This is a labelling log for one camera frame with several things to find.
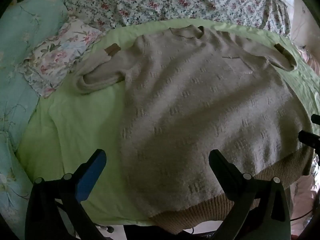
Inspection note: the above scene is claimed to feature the teal floral bedding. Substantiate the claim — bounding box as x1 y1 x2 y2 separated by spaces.
0 0 69 240

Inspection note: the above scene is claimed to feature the light green bed sheet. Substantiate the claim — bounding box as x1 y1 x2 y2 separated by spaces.
16 19 320 227

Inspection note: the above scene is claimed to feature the beige knit sweater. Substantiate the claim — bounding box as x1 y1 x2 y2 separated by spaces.
75 24 315 235

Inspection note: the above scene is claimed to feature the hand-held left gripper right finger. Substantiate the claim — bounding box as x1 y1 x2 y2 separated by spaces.
209 149 292 240

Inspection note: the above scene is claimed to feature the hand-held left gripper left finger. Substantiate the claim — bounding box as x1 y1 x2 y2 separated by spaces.
25 149 108 240

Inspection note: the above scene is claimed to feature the pink floral cloth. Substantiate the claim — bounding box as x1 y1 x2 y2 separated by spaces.
290 175 320 221

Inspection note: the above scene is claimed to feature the floral quilt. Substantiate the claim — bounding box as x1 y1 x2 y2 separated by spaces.
64 0 293 34

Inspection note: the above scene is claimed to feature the white floral pillow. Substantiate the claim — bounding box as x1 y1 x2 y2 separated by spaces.
22 19 103 99

